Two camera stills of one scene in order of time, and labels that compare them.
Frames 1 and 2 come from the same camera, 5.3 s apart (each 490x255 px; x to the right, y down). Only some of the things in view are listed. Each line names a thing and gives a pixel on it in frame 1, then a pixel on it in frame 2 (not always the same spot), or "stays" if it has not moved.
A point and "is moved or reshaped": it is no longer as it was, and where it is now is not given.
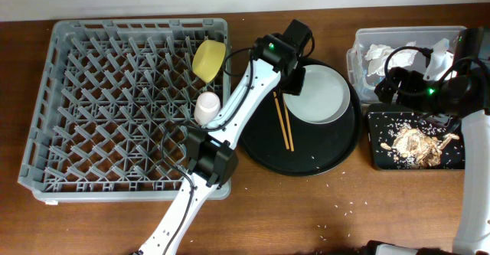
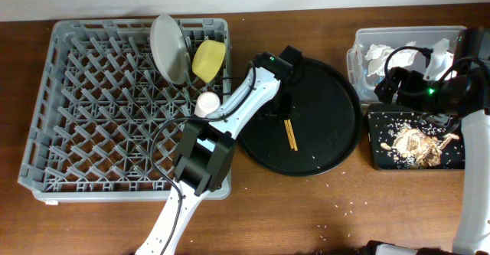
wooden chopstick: x=279 y=114 is moved or reshaped
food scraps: x=413 y=147 stays
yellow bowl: x=207 y=58 stays
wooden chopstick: x=289 y=130 stays
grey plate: x=325 y=98 → x=169 y=50
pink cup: x=207 y=105 stays
